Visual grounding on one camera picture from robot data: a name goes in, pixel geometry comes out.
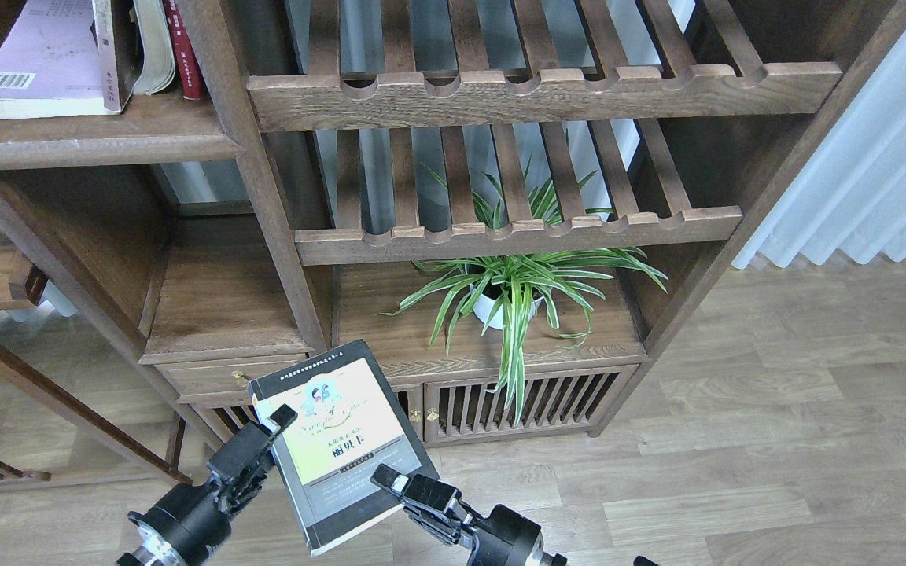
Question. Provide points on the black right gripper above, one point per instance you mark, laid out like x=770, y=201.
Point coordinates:
x=505, y=537

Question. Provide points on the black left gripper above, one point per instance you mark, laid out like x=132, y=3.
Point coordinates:
x=188, y=524

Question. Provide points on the yellow and black book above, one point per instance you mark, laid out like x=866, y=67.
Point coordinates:
x=348, y=422

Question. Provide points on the dark red book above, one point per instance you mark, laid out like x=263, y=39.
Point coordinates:
x=117, y=38

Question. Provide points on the pale purple white book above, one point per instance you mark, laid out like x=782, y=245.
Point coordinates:
x=49, y=63

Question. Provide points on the white plant pot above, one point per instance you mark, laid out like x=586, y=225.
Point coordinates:
x=493, y=305

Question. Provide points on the green spider plant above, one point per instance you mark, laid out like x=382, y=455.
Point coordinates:
x=568, y=273

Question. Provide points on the dark wooden bookshelf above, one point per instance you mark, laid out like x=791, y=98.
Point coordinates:
x=175, y=224

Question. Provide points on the red spine standing book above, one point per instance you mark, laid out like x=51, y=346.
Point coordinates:
x=191, y=79

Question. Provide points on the cream paged standing book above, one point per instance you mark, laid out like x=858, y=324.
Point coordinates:
x=158, y=67

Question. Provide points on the white pleated curtain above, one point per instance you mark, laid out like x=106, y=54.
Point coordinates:
x=851, y=197

